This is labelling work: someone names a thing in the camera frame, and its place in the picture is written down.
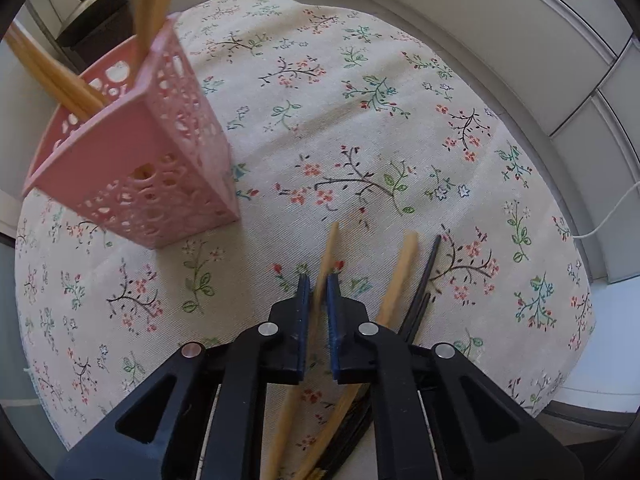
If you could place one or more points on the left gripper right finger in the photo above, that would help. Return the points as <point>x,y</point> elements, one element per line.
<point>350,359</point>

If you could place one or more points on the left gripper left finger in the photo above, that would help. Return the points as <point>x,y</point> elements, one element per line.
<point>288,347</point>

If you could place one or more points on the floral tablecloth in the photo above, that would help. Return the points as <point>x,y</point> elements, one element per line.
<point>332,116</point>

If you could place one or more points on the pink perforated utensil basket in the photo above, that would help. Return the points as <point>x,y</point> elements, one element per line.
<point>154,166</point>

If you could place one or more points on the wooden chopstick in basket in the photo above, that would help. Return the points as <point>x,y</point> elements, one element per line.
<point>67,89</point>
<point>17,31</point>

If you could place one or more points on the dark brown bin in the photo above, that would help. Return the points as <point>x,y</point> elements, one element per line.
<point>95,32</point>

